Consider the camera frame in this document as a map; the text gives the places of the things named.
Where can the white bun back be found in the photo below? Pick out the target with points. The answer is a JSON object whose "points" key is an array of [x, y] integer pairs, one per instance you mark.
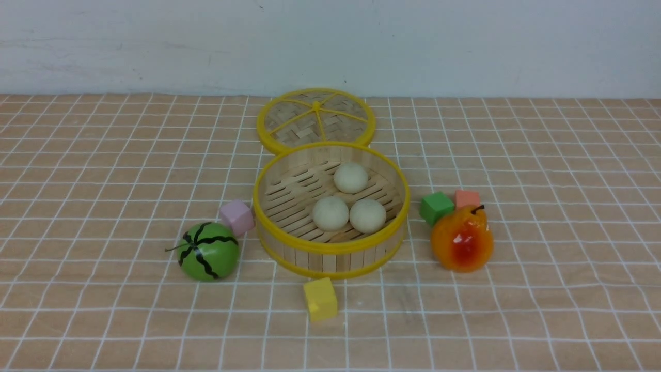
{"points": [[351, 178]]}

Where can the white bun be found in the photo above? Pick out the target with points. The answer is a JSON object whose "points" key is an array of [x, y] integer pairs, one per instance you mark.
{"points": [[351, 178], [367, 216], [330, 213]]}

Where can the white bun front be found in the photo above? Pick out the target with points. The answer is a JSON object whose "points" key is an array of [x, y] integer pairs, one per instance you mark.
{"points": [[330, 213]]}

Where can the bamboo steamer tray yellow rim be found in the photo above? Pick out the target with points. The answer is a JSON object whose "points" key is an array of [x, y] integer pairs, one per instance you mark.
{"points": [[290, 185]]}

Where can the bamboo steamer lid yellow rim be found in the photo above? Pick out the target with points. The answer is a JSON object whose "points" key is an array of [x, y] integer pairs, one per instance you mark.
{"points": [[314, 115]]}

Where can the pink foam cube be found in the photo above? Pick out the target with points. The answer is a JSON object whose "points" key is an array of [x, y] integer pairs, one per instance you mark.
{"points": [[237, 216]]}

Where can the green foam cube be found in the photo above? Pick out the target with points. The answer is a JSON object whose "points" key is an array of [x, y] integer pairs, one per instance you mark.
{"points": [[435, 206]]}

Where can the yellow foam cube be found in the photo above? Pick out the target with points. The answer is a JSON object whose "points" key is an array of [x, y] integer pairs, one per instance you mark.
{"points": [[321, 299]]}

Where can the salmon foam cube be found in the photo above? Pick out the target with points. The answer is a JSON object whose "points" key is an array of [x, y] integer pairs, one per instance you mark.
{"points": [[464, 198]]}

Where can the green toy watermelon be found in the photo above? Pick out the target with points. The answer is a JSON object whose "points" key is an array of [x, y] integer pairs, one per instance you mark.
{"points": [[208, 251]]}

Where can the orange toy pear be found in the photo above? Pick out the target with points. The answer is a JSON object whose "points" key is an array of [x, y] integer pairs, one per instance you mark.
{"points": [[462, 241]]}

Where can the checkered orange tablecloth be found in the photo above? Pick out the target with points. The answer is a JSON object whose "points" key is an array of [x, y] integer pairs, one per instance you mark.
{"points": [[95, 187]]}

